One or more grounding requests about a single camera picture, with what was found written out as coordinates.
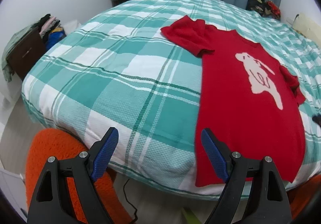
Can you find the red knit sweater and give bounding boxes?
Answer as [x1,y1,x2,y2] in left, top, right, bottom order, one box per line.
[161,16,305,187]

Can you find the dark floral clothes pile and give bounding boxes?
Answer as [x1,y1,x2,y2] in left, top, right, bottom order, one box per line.
[245,0,281,20]

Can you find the stacked clothes on nightstand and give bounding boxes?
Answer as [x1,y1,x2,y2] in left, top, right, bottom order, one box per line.
[2,14,66,83]

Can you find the orange fuzzy stool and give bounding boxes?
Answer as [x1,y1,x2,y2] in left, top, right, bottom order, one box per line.
[25,127,135,223]

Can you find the green object under bed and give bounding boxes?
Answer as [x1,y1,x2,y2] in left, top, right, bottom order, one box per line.
[182,207,201,224]

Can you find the cream pillow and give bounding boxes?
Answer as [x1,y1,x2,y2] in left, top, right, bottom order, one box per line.
[292,13,321,44]

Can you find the teal plaid bed cover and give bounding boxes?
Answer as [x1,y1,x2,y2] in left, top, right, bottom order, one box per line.
[22,0,320,200]

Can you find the dark wooden nightstand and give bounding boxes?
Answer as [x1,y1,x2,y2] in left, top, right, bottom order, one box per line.
[6,28,46,81]

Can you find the black cable on floor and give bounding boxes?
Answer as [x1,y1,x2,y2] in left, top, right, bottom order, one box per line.
[122,178,139,223]

